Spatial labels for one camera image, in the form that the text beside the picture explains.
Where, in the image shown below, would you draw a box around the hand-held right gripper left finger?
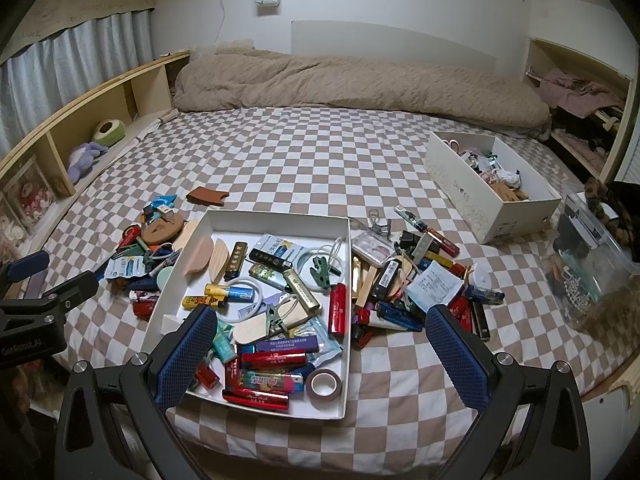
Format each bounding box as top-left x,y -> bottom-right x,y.
52,304 -> 218,480

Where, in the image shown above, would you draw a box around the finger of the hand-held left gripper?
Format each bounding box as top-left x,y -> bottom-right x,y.
30,270 -> 100,318
0,251 -> 51,288

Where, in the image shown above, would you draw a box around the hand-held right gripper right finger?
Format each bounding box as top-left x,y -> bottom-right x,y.
425,304 -> 591,480

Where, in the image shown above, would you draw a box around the blue white sachet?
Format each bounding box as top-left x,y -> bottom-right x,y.
105,255 -> 151,281

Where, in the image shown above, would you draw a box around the white blue printed packet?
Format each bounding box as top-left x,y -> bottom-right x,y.
406,262 -> 466,313

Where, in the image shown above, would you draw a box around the white shallow cardboard box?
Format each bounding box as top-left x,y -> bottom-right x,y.
140,209 -> 351,420

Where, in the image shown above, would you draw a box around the clear case with pale doll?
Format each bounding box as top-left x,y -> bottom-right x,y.
0,210 -> 26,261

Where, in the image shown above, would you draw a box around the teal lighter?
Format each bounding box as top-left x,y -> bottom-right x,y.
212,322 -> 238,363

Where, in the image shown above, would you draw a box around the heap of assorted lighters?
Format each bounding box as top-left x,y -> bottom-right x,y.
350,205 -> 506,351
102,195 -> 201,321

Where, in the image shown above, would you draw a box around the blue clear lighter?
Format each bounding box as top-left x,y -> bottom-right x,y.
465,285 -> 506,306

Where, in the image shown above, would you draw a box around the clear case with red doll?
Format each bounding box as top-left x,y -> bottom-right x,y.
0,155 -> 56,236

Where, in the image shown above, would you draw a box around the dark blue lighter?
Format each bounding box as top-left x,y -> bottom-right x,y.
377,302 -> 423,332

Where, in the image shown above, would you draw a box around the yellow blue lighter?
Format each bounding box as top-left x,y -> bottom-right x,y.
205,282 -> 256,301

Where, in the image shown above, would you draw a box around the white round tape dispenser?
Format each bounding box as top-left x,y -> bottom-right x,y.
467,265 -> 493,291

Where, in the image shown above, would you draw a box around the colourful printed lighter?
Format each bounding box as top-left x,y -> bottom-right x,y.
240,369 -> 304,393

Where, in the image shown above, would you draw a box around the grey clothespin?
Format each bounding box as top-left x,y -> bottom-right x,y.
265,305 -> 288,336

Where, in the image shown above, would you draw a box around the purple bar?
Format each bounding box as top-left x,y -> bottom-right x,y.
255,336 -> 319,353

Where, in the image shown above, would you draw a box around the pale wooden leaf piece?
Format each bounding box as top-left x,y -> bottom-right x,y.
210,240 -> 231,281

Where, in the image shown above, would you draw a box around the tan wooden leaf piece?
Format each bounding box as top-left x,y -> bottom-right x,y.
185,237 -> 216,276

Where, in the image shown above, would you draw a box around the black white-label lighter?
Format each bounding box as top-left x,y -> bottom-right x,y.
370,255 -> 403,301

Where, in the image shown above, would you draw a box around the black gold patterned lighter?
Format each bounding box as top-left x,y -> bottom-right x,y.
223,242 -> 248,281

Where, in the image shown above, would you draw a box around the green cartoon-print lighter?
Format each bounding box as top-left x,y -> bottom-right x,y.
248,265 -> 286,291

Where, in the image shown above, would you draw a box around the red gold lighter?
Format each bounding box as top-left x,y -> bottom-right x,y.
425,230 -> 461,256

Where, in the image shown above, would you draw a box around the purple plush toy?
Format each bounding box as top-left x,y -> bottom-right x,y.
67,142 -> 108,183

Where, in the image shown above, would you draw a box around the small black box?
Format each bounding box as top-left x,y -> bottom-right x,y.
400,231 -> 426,256

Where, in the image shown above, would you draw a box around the gold bar lighter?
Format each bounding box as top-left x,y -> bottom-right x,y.
352,257 -> 366,306

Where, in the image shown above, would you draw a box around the tall red lighter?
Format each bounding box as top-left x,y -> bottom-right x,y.
329,282 -> 347,336

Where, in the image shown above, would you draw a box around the light blue wipe packet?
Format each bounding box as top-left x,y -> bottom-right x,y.
300,320 -> 346,366

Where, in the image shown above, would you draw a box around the brown tape roll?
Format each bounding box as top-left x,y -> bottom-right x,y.
305,369 -> 342,402

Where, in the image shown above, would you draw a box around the short black lighter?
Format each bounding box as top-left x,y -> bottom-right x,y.
248,249 -> 292,270

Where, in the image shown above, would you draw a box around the clear card holder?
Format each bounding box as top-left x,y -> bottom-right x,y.
350,230 -> 396,266

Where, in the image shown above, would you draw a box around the blue white card packet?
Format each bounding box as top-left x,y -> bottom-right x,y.
260,234 -> 306,261

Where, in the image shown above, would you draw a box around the green avocado plush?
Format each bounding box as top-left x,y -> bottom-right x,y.
92,120 -> 126,143

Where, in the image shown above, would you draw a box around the wooden bedside shelf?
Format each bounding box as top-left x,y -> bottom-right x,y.
0,50 -> 191,241

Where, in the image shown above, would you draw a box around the silver scissors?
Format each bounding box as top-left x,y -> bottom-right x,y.
367,208 -> 393,236

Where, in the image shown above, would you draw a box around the green clothespin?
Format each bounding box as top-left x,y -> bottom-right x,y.
306,256 -> 341,291

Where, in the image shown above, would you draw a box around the brown leather pouch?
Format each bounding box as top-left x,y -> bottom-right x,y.
186,186 -> 230,206

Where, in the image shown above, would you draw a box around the clear plastic bin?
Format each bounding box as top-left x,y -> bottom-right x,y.
545,192 -> 640,331

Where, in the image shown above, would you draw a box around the white shoe box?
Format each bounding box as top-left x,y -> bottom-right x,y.
425,131 -> 563,245

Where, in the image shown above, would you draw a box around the jumble of small accessories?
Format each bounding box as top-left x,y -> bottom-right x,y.
442,135 -> 531,203

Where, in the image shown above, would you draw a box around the grey curtain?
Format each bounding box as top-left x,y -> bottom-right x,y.
0,10 -> 156,151

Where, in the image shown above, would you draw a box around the brown furry plush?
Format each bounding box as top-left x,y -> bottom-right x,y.
585,177 -> 640,261

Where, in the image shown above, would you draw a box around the checkered bed sheet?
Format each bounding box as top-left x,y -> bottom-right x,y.
30,105 -> 631,480

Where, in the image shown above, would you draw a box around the beige curtain valance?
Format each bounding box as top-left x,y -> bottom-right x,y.
0,0 -> 158,56

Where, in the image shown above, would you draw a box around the open wardrobe shelf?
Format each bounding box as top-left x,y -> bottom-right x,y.
522,37 -> 640,186

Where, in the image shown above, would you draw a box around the pink clothes pile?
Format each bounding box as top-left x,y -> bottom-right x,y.
537,67 -> 626,116

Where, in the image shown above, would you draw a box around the beige duvet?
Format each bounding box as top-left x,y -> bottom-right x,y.
172,42 -> 551,128

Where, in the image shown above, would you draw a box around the thick white ring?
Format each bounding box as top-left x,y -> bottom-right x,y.
215,280 -> 263,323

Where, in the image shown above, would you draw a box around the white cord loop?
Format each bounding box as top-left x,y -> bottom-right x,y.
292,242 -> 347,286

